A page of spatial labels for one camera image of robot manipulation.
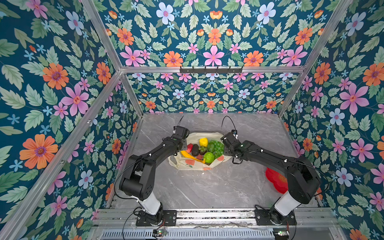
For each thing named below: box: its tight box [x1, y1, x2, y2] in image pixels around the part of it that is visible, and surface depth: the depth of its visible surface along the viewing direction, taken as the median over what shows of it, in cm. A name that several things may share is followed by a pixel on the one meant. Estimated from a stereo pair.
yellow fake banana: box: [180, 150, 206, 164], surface depth 94 cm
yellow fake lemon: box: [199, 137, 209, 148], surface depth 100 cm
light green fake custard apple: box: [203, 152, 215, 164], surface depth 91 cm
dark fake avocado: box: [191, 144, 199, 157], surface depth 95 cm
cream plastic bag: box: [168, 132, 233, 171], surface depth 88 cm
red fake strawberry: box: [186, 143, 194, 153], surface depth 97 cm
